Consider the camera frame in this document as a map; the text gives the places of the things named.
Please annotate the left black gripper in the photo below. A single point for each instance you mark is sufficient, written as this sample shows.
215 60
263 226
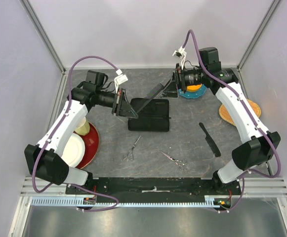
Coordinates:
121 105

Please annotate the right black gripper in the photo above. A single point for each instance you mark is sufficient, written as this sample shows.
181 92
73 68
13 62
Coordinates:
171 90

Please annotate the black zip tool case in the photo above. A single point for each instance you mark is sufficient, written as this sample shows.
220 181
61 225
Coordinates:
154 117

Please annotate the long black toothed comb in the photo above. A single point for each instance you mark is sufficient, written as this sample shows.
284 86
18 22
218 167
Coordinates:
213 146

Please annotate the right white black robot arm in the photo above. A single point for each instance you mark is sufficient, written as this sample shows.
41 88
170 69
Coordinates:
258 143

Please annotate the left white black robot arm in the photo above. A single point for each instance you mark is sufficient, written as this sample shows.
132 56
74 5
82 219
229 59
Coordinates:
44 160

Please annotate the orange bowl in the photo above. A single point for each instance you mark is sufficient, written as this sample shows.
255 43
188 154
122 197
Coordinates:
194 88

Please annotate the teal scalloped plate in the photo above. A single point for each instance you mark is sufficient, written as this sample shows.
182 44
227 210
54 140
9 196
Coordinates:
195 95

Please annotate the silver scissors left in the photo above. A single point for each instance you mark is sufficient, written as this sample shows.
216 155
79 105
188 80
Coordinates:
129 155

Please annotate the red plate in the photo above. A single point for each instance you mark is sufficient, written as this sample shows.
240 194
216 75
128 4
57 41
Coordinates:
91 143

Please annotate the pale yellow cup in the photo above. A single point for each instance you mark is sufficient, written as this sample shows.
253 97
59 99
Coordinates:
83 128

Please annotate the orange woven mat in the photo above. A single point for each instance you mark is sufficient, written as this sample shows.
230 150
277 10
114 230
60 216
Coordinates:
224 114

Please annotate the white plate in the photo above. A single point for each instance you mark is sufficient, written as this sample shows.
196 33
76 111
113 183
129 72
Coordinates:
74 151

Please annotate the pink-tinted scissors right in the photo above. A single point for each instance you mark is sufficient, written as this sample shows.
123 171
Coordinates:
180 163

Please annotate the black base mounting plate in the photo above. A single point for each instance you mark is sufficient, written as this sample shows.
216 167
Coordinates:
161 189

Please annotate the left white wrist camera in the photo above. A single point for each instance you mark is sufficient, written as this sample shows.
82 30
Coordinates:
119 79

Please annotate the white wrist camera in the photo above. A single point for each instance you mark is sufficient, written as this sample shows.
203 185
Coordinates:
181 53
119 79

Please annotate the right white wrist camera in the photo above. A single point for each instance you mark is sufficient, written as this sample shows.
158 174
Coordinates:
181 53

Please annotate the slotted cable duct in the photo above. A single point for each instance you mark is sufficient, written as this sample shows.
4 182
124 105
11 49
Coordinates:
208 202

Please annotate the right aluminium corner post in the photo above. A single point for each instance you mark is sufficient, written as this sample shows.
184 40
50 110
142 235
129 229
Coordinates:
274 5

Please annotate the aluminium corner post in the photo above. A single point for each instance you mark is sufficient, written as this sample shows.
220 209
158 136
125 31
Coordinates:
43 34
274 5

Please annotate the aluminium front rail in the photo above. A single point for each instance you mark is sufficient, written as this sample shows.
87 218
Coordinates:
253 187

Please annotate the left aluminium corner post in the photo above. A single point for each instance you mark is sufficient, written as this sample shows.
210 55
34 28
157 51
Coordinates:
43 34

